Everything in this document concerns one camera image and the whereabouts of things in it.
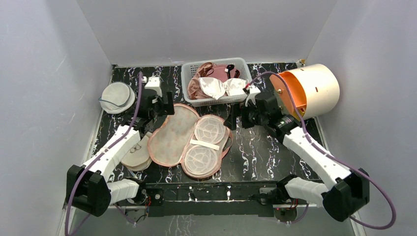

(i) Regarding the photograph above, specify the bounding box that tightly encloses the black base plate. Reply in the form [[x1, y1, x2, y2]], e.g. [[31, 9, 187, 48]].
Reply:
[[145, 181, 294, 217]]

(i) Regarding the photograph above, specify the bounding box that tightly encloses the purple cable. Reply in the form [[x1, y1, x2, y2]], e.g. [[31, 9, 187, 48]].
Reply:
[[246, 71, 397, 231], [64, 72, 145, 236]]

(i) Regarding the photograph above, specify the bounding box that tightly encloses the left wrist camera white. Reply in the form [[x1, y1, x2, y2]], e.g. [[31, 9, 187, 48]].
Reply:
[[142, 76, 162, 97]]

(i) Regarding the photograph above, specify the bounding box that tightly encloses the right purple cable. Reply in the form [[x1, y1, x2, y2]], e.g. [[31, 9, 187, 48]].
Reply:
[[246, 71, 397, 231]]

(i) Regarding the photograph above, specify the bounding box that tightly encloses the pink satin garment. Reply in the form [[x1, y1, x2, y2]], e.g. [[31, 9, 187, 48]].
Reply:
[[187, 62, 215, 100]]

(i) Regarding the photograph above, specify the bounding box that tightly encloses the white satin bra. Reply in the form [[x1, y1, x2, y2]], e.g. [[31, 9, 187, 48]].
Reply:
[[199, 77, 247, 100]]

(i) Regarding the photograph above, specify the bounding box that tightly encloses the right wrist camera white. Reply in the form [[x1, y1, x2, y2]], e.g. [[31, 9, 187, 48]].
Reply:
[[244, 85, 261, 107]]

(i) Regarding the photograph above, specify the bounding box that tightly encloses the round white mesh laundry bag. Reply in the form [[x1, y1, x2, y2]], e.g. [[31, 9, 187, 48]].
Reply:
[[98, 82, 136, 114]]

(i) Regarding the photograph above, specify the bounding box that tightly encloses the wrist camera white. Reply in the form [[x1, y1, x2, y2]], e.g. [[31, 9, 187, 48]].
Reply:
[[244, 85, 261, 107], [142, 76, 162, 97]]

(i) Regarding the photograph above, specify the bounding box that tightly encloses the white plastic basket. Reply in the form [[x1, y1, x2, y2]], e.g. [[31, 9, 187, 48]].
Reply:
[[181, 58, 252, 107]]

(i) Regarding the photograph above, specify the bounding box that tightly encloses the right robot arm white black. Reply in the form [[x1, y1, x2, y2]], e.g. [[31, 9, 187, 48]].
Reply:
[[224, 92, 370, 222]]

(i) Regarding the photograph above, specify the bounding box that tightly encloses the white orange toy washing drum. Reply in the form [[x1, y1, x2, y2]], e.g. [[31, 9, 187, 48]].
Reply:
[[269, 64, 340, 120]]

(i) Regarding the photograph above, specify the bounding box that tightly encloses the pink bra black trim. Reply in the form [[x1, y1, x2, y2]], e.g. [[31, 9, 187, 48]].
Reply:
[[201, 64, 240, 82]]

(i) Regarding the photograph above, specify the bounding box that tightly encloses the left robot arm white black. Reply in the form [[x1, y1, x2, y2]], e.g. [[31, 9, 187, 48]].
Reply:
[[65, 88, 175, 217]]

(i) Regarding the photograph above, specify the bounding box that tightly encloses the aluminium frame rail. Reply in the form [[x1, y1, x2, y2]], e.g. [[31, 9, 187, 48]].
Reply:
[[65, 104, 370, 222]]

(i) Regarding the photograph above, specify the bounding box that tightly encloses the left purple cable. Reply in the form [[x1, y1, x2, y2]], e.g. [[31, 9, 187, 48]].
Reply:
[[64, 72, 145, 236]]

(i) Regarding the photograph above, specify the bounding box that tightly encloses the peach patterned mesh laundry bag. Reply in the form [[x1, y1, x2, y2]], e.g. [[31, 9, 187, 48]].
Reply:
[[148, 104, 233, 179]]

